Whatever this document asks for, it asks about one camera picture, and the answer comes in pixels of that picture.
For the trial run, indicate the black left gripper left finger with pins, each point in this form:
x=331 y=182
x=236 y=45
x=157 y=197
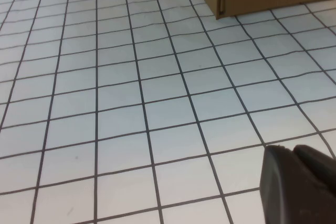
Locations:
x=283 y=195

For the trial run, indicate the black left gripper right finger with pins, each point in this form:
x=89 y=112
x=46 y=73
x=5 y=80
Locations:
x=320 y=169

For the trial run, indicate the white grid tablecloth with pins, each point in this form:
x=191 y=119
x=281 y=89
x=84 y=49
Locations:
x=105 y=103

